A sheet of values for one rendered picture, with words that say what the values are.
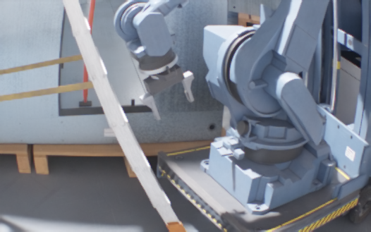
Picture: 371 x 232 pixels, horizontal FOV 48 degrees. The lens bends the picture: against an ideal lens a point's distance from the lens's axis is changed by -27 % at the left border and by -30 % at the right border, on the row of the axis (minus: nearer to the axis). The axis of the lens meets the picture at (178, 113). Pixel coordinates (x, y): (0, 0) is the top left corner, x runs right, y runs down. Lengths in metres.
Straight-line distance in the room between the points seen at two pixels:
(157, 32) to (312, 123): 0.69
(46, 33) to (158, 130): 0.97
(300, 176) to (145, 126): 1.20
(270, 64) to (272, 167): 0.48
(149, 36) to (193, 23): 1.17
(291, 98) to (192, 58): 1.20
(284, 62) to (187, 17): 1.09
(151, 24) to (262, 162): 0.79
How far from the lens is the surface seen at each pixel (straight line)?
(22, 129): 3.09
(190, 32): 2.96
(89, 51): 2.16
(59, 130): 3.08
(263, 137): 2.18
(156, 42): 1.82
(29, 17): 2.84
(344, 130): 2.59
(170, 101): 3.07
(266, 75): 1.98
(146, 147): 3.11
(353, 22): 3.12
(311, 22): 2.00
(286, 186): 2.20
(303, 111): 1.95
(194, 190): 2.36
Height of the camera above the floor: 1.58
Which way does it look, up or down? 24 degrees down
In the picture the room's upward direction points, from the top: 3 degrees clockwise
